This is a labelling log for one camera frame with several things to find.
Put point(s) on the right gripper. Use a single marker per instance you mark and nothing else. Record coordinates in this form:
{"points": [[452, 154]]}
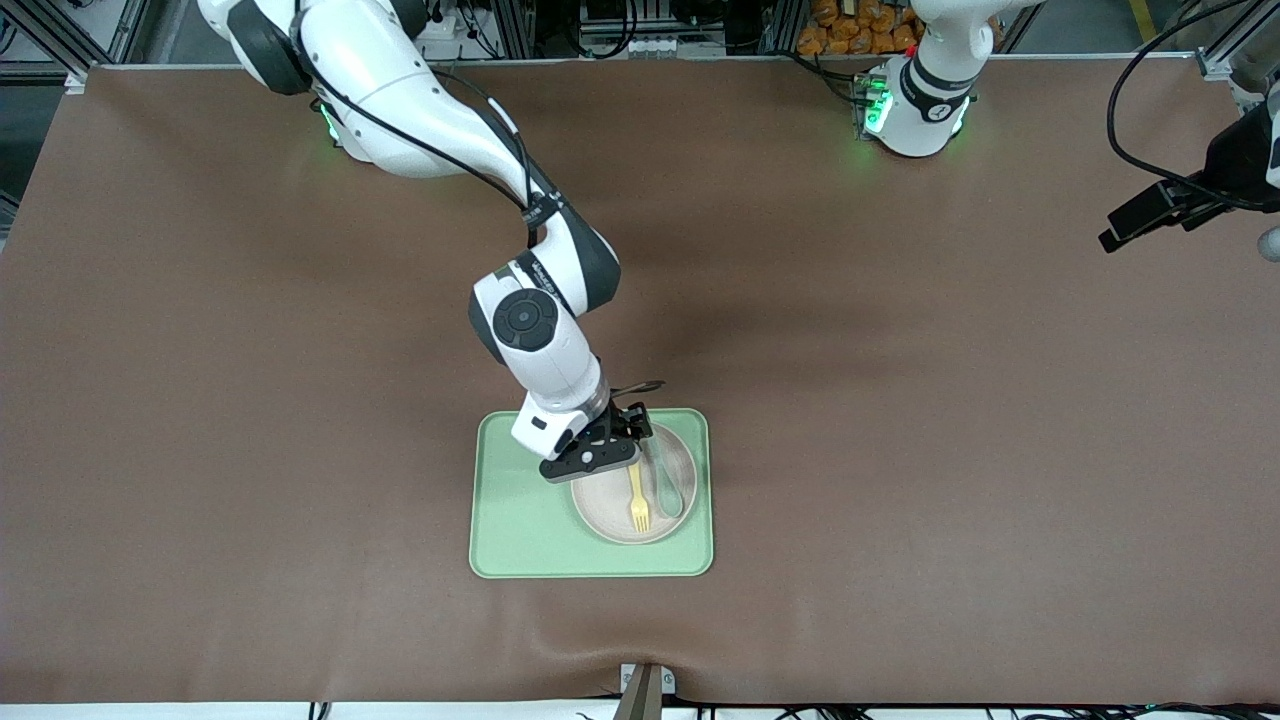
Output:
{"points": [[627, 419]]}

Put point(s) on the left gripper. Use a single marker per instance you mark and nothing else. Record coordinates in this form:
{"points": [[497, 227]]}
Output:
{"points": [[1232, 160]]}

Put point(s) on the yellow plastic fork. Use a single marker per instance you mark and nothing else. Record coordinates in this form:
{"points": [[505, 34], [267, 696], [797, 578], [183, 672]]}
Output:
{"points": [[640, 505]]}

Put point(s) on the green plastic spoon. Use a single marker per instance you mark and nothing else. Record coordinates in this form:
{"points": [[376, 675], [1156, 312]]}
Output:
{"points": [[670, 495]]}

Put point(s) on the round pale plate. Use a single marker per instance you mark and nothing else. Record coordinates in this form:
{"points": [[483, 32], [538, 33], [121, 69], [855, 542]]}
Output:
{"points": [[610, 510]]}

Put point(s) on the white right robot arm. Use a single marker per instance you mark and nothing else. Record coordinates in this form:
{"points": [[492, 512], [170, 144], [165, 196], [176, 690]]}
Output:
{"points": [[400, 110]]}

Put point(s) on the light green rectangular tray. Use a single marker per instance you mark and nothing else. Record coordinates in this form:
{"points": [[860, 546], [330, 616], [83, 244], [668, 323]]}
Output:
{"points": [[520, 530]]}

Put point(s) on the orange snack bags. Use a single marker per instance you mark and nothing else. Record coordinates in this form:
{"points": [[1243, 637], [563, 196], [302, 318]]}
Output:
{"points": [[840, 30]]}

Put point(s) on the brown table mat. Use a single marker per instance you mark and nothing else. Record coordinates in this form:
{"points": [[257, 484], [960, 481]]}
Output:
{"points": [[250, 400]]}

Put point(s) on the white connector strip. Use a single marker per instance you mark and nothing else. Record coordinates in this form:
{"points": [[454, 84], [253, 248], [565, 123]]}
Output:
{"points": [[670, 45]]}

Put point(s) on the white power strip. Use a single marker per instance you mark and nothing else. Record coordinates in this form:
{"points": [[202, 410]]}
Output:
{"points": [[445, 32]]}

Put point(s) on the metal table clamp bracket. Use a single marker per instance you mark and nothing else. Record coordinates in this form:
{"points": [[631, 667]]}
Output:
{"points": [[645, 695]]}

